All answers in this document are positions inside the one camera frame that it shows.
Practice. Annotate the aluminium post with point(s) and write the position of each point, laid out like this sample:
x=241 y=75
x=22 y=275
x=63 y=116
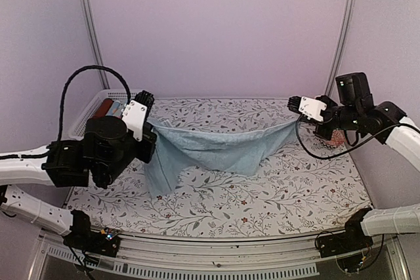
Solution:
x=340 y=47
x=91 y=31

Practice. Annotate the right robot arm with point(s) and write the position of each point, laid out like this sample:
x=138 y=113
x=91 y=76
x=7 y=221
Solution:
x=386 y=123

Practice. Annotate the white plastic basket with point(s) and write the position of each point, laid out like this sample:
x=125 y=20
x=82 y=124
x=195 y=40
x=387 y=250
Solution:
x=77 y=130

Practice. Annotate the teal patterned rolled towel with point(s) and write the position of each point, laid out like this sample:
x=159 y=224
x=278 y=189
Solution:
x=116 y=109

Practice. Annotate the left aluminium post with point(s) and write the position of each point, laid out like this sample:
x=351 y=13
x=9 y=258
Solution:
x=91 y=31

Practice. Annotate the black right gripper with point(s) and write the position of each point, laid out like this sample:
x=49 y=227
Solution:
x=325 y=134

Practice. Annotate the floral tablecloth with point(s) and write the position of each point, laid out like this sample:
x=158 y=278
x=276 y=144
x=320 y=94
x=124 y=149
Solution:
x=306 y=186

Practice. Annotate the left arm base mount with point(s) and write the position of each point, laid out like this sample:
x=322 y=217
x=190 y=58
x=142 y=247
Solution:
x=104 y=242

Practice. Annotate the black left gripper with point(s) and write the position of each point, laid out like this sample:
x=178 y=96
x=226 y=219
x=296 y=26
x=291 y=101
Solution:
x=146 y=155

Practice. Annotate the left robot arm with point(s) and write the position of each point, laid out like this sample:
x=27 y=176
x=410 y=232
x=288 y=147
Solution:
x=60 y=164

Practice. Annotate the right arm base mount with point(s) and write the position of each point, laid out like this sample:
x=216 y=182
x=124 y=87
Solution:
x=334 y=244

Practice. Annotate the light blue towel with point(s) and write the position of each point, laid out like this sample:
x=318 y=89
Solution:
x=239 y=152

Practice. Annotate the front aluminium rail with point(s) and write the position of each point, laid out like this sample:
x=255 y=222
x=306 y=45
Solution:
x=143 y=256

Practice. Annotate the right aluminium post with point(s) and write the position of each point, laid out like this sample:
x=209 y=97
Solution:
x=340 y=47

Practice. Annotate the dark red rolled towel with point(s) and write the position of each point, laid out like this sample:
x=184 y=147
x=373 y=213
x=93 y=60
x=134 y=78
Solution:
x=103 y=108

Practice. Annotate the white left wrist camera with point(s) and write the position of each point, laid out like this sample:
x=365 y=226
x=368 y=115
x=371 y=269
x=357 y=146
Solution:
x=136 y=112

